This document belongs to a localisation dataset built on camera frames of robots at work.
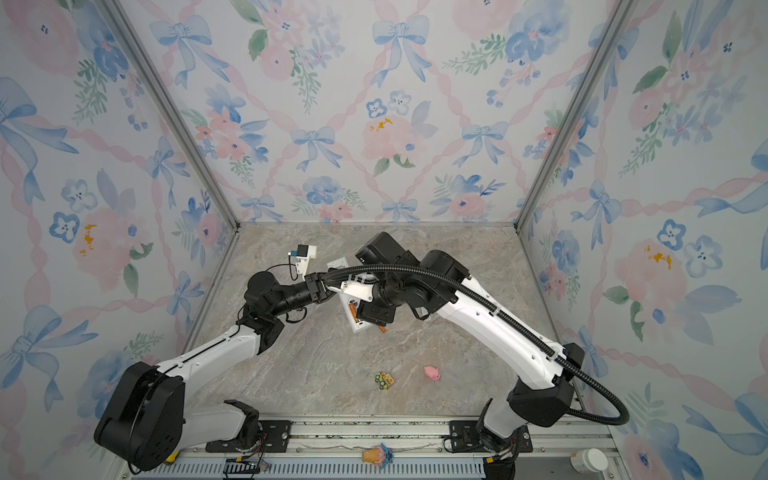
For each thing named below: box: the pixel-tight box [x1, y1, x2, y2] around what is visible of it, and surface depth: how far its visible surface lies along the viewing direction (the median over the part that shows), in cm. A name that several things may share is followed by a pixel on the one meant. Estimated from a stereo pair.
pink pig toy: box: [424, 366, 441, 381], surface depth 84 cm
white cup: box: [570, 448, 608, 474], surface depth 67 cm
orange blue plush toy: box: [362, 443, 394, 470], surface depth 71 cm
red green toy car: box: [374, 372, 395, 390], surface depth 83 cm
